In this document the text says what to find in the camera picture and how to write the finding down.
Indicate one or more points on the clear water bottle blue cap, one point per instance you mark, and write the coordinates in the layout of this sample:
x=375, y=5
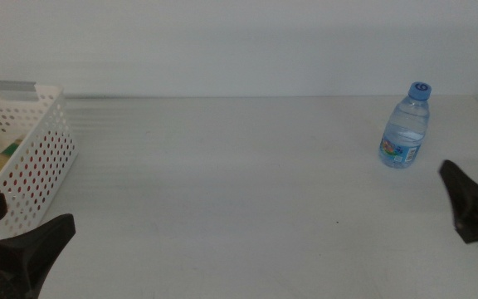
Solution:
x=405, y=133

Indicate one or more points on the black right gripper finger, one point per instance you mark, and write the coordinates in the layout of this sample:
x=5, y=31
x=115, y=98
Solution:
x=467, y=199

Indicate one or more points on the white perforated plastic basket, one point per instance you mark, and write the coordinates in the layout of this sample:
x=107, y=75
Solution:
x=19, y=178

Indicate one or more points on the red cola can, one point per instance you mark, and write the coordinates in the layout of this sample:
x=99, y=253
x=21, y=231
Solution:
x=44, y=154

